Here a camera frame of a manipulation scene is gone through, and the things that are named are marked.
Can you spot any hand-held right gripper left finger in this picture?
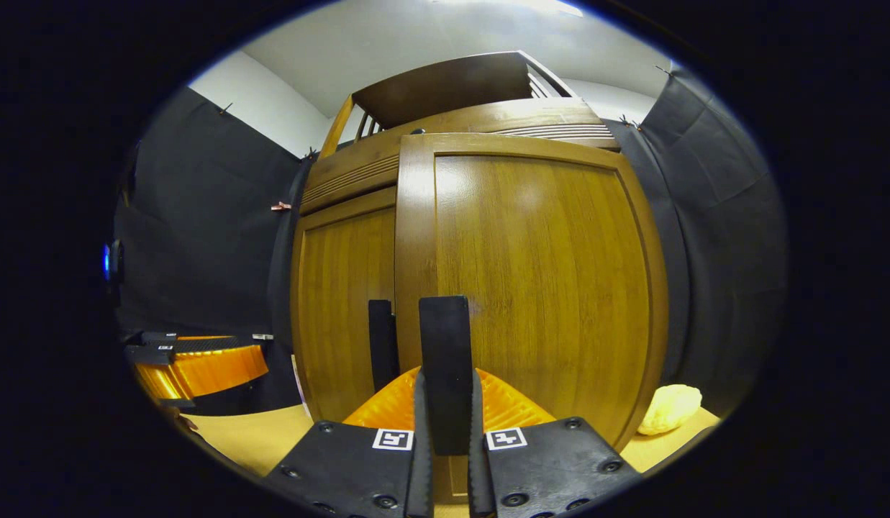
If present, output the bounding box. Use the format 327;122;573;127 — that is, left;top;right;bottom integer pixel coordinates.
263;365;435;518

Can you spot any pale yellow sponge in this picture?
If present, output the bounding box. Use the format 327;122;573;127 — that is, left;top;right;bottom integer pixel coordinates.
637;383;703;437

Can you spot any wooden cabinet drawer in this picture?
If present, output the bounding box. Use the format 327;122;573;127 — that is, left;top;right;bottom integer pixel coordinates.
299;97;622;217

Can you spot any black backdrop cloth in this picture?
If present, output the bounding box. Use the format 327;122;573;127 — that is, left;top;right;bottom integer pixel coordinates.
114;68;787;418

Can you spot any wooden double-door shoe cabinet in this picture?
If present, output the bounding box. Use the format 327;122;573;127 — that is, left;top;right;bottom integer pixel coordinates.
290;50;668;504

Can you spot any ceiling light panel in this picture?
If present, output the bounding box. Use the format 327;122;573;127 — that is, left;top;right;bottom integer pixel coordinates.
430;0;586;19

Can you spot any wooden cabinet door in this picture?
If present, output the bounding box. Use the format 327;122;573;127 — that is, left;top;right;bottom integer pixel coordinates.
290;186;401;424
394;132;668;504

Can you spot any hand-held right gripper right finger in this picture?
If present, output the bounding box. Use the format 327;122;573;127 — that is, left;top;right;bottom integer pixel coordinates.
466;367;643;518

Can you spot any black door handle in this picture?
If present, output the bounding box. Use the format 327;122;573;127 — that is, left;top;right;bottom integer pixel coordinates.
368;299;400;393
418;295;476;456

